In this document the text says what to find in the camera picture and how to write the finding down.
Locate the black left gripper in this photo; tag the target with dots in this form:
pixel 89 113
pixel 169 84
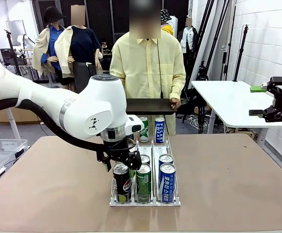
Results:
pixel 118 150

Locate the black Pepsi can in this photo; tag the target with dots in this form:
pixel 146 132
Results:
pixel 122 184

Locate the blue Pocari Sweat can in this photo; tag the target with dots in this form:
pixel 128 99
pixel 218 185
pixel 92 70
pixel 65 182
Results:
pixel 167 184
pixel 165 159
pixel 160 129

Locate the dark brown serving tray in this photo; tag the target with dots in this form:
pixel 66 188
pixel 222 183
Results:
pixel 150 106

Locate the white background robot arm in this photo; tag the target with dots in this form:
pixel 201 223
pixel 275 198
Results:
pixel 28 42

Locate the person left forearm yellow sleeve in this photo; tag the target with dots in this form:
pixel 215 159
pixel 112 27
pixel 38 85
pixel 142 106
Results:
pixel 177 83

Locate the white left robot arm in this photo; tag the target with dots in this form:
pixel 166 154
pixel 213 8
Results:
pixel 94 104

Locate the person in yellow shirt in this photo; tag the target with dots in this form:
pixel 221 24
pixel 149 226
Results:
pixel 143 68

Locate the seated person dark clothes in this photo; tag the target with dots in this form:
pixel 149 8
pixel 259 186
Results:
pixel 106 49

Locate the person left hand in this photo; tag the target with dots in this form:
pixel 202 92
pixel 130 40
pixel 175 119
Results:
pixel 175 102

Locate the green Chilsung cider can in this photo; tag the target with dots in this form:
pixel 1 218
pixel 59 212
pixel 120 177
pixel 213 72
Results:
pixel 146 159
pixel 144 131
pixel 144 184

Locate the white side table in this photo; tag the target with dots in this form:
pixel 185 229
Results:
pixel 228 104

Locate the white can dispenser rack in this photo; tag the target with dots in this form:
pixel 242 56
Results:
pixel 161 148

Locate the black pole stand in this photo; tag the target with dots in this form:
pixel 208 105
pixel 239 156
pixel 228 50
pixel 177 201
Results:
pixel 241 55

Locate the black light stand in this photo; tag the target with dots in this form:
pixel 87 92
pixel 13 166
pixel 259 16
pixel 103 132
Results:
pixel 224 47

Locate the black tripod stand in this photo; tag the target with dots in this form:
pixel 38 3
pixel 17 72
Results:
pixel 202 72
pixel 8 34

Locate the mannequin white jacket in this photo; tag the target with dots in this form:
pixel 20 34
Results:
pixel 188 38

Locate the brown cardboard box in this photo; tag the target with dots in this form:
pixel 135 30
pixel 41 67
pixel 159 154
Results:
pixel 22 116

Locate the mannequin yellow hoodie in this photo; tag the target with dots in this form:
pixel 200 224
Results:
pixel 168 30

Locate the mannequin navy top cream jacket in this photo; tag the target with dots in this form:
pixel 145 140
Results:
pixel 82 46

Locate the patterned bucket hat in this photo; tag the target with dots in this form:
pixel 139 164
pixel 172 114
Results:
pixel 165 15

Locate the mannequin beige coat blue shirt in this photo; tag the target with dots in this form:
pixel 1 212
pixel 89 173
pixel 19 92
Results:
pixel 51 43

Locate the black monitor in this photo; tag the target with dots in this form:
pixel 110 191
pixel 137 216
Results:
pixel 7 55

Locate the black bucket hat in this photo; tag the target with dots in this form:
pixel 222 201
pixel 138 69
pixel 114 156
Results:
pixel 52 14

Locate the grey board screen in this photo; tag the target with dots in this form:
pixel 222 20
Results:
pixel 15 31

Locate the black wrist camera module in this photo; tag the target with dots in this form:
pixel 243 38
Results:
pixel 111 135

